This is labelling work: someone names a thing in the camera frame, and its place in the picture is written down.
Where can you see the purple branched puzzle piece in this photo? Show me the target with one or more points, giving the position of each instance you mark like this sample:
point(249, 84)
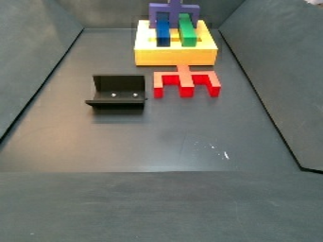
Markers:
point(172, 8)

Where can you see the yellow wooden board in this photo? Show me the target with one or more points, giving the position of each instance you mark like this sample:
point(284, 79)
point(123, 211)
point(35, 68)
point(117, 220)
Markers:
point(151, 55)

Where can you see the red branched puzzle piece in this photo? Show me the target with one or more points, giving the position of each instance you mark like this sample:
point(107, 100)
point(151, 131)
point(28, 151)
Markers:
point(185, 80)

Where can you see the green block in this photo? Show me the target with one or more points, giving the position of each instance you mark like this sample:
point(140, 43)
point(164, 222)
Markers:
point(187, 32)

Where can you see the blue block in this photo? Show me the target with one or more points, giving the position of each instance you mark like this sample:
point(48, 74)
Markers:
point(161, 29)

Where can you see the black angle bracket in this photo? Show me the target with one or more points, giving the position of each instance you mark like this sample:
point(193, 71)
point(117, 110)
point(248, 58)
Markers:
point(117, 91)

